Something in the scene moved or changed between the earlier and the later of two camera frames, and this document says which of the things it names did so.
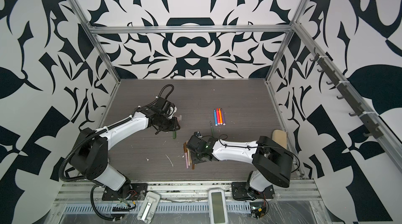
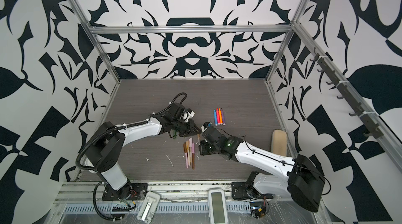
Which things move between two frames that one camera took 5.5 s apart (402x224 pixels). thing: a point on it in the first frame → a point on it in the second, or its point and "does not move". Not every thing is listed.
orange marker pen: x=220 y=116 does not move
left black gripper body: x=168 y=124 → x=181 y=126
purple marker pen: x=223 y=118 does not move
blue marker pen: x=215 y=120 does not move
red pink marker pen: x=218 y=116 does not move
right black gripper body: x=197 y=158 → x=216 y=148
